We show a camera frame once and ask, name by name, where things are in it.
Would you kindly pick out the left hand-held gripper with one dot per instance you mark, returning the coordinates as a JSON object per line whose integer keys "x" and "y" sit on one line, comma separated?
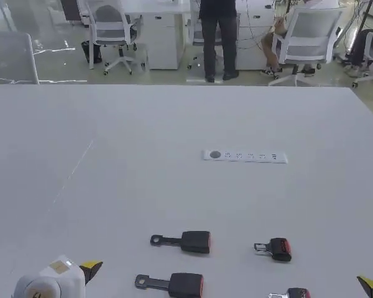
{"x": 65, "y": 279}

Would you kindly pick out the metal seat belt tongue black-red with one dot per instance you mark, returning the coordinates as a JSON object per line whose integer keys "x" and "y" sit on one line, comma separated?
{"x": 295, "y": 294}
{"x": 279, "y": 250}

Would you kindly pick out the black seat belt buckle with stalk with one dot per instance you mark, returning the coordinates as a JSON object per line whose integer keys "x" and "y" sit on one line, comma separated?
{"x": 185, "y": 285}
{"x": 194, "y": 242}

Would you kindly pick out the white built-in power strip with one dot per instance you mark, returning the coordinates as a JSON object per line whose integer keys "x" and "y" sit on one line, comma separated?
{"x": 245, "y": 156}

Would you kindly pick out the black waste bin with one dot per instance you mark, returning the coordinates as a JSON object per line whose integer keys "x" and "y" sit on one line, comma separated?
{"x": 91, "y": 52}

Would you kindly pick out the grey chair backrest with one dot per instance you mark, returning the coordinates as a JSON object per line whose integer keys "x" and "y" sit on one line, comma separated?
{"x": 9, "y": 59}

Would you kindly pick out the white drawer cabinet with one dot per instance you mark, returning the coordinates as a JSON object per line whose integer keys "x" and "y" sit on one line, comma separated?
{"x": 255, "y": 37}
{"x": 164, "y": 40}

